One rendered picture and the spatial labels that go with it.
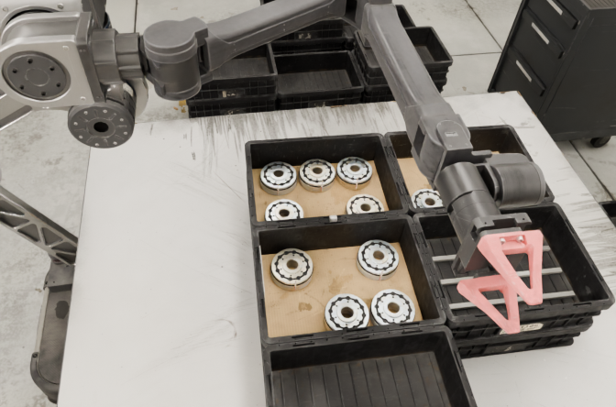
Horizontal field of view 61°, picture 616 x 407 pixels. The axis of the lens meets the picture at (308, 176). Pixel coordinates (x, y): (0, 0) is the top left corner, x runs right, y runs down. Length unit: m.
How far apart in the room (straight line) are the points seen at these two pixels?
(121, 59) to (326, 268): 0.73
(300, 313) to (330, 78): 1.57
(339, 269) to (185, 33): 0.73
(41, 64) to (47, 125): 2.26
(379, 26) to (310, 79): 1.69
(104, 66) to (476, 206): 0.57
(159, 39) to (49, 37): 0.15
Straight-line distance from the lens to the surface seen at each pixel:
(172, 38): 0.83
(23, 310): 2.42
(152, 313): 1.44
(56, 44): 0.85
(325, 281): 1.30
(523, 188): 0.70
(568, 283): 1.49
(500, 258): 0.58
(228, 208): 1.60
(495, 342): 1.36
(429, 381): 1.24
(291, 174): 1.47
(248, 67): 2.47
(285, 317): 1.25
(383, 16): 0.95
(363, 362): 1.22
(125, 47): 0.86
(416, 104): 0.76
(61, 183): 2.79
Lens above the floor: 1.95
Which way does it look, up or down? 48 degrees down
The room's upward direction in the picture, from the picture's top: 4 degrees clockwise
